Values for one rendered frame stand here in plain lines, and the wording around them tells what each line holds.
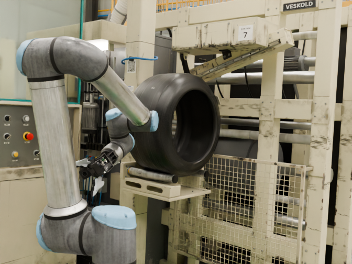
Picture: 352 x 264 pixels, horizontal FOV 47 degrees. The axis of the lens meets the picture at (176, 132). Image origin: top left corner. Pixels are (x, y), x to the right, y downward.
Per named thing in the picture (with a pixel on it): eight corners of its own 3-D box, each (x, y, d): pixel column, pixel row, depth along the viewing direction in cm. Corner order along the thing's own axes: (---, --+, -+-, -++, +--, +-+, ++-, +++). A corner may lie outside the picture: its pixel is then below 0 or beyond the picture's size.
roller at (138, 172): (127, 174, 232) (127, 166, 232) (132, 174, 236) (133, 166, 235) (173, 184, 210) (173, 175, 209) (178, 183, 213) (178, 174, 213)
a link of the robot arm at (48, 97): (81, 264, 135) (48, 36, 118) (36, 260, 141) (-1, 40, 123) (102, 242, 150) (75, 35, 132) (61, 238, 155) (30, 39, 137)
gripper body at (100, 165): (96, 158, 162) (111, 145, 172) (83, 166, 166) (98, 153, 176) (107, 174, 163) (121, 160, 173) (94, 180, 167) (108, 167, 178)
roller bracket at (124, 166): (119, 179, 231) (120, 162, 231) (165, 173, 261) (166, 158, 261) (123, 180, 229) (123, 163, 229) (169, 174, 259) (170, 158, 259)
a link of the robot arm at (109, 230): (125, 268, 128) (125, 213, 128) (78, 263, 133) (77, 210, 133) (143, 254, 143) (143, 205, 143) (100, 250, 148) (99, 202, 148)
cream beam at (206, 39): (170, 50, 254) (171, 27, 253) (195, 56, 273) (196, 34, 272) (255, 43, 215) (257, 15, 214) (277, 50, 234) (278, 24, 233)
